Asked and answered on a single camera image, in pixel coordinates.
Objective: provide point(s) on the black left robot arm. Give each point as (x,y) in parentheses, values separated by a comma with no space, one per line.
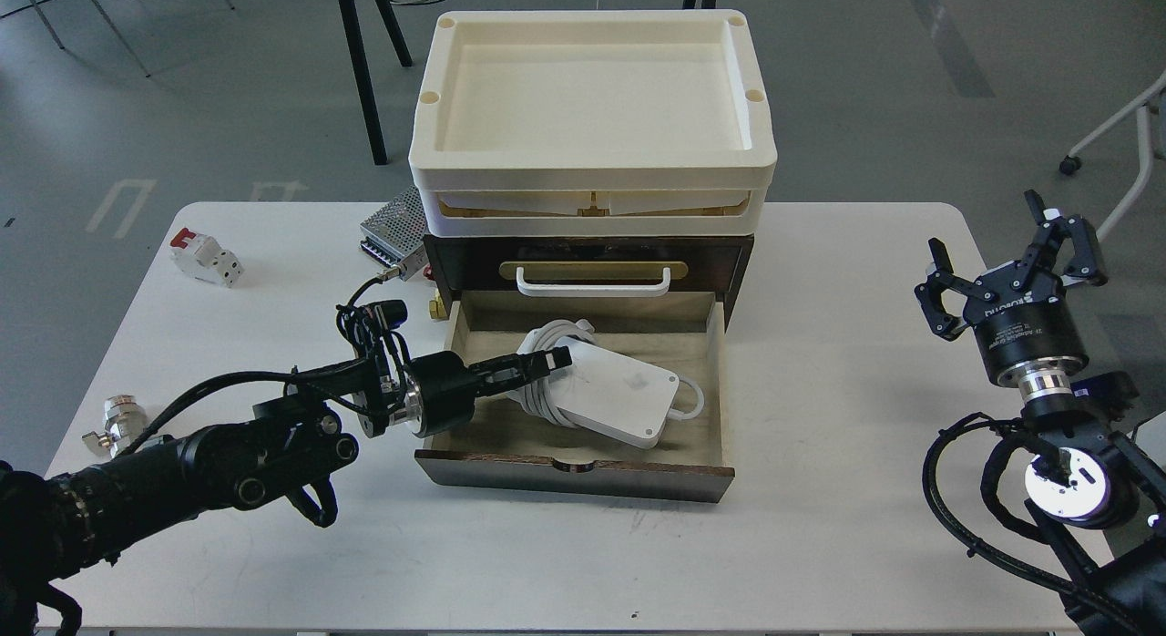
(54,527)

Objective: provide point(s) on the open wooden drawer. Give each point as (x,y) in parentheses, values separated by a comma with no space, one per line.
(502,448)

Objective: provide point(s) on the white drawer handle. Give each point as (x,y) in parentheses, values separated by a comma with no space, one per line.
(532,289)

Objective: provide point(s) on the brass knob fitting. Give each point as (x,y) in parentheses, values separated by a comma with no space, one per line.
(437,308)

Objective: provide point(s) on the metal mesh power supply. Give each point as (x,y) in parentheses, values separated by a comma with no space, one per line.
(394,235)

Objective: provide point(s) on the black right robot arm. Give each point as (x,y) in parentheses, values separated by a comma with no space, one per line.
(1061,473)

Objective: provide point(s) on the white red circuit breaker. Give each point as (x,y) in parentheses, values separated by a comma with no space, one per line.
(202,258)

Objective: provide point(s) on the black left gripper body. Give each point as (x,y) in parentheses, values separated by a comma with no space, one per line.
(440,393)

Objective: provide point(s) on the cream plastic stacked trays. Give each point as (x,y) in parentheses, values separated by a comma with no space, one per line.
(593,124)

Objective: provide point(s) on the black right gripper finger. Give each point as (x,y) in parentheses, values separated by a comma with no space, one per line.
(1064,252)
(930,293)

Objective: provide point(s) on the metal valve with white fitting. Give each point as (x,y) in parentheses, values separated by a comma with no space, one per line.
(124,420)

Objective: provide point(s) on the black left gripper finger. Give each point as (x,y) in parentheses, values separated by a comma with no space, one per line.
(523,389)
(536,363)

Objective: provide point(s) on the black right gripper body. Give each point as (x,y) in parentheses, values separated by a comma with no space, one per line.
(1024,323)

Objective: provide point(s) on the grey chair legs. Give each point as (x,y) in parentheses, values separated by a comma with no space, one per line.
(65,20)

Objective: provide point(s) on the white power adapter with cable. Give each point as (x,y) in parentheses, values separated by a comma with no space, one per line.
(603,391)

